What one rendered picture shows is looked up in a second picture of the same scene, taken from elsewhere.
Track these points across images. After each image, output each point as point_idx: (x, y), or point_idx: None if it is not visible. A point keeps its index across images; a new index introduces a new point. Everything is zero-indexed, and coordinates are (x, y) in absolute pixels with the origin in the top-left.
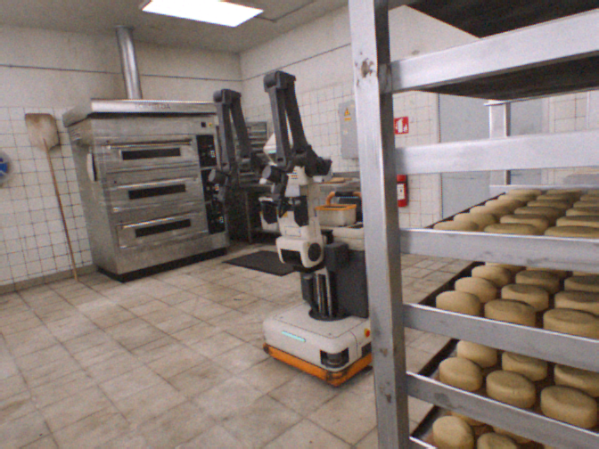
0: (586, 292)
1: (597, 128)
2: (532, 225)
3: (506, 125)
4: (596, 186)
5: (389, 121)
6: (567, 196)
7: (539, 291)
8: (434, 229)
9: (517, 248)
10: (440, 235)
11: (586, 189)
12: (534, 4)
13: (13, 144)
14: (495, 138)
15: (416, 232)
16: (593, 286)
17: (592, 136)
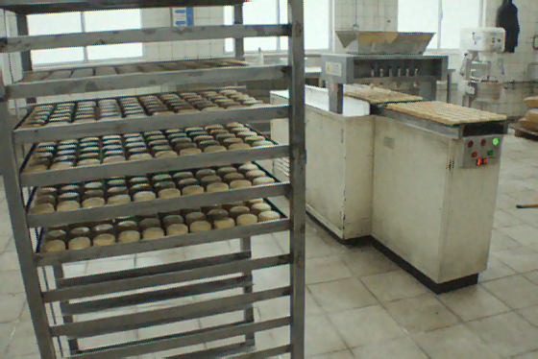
0: (194, 130)
1: (226, 67)
2: (202, 93)
3: (287, 55)
4: (227, 111)
5: (233, 47)
6: (223, 103)
7: (207, 127)
8: (223, 87)
9: (197, 94)
10: (221, 89)
11: (233, 112)
12: (216, 1)
13: None
14: (202, 59)
15: (230, 88)
16: (194, 131)
17: (177, 61)
